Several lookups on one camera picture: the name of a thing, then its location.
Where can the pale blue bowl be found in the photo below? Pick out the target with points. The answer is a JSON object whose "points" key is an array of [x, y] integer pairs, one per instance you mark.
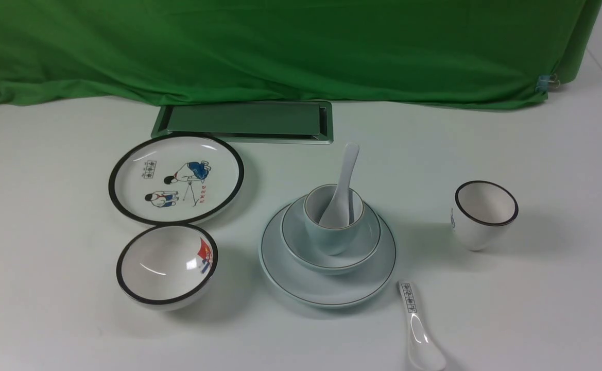
{"points": [[303, 248]]}

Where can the plain white ceramic spoon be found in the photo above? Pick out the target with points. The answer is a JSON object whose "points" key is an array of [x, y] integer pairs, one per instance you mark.
{"points": [[337, 213]]}

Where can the pale blue cup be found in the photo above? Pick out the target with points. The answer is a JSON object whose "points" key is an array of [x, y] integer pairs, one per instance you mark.
{"points": [[332, 241]]}

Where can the pale blue plate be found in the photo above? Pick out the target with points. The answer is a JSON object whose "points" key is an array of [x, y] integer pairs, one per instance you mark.
{"points": [[320, 290]]}

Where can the black-rimmed plate with cartoon figures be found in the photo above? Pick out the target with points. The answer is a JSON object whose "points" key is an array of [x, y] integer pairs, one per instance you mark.
{"points": [[180, 178]]}

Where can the black-rimmed white bowl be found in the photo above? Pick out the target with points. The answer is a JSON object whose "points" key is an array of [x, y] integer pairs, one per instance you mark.
{"points": [[167, 268]]}

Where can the black-rimmed white cup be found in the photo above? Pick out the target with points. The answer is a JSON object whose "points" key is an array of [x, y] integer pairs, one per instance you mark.
{"points": [[481, 212]]}

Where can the green backdrop cloth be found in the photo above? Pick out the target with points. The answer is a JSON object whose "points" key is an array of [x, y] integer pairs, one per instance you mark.
{"points": [[466, 54]]}

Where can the blue binder clip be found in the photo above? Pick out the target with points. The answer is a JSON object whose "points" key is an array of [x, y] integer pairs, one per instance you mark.
{"points": [[546, 83]]}

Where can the white spoon with printed handle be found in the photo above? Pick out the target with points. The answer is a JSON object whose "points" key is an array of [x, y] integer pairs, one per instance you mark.
{"points": [[422, 352]]}

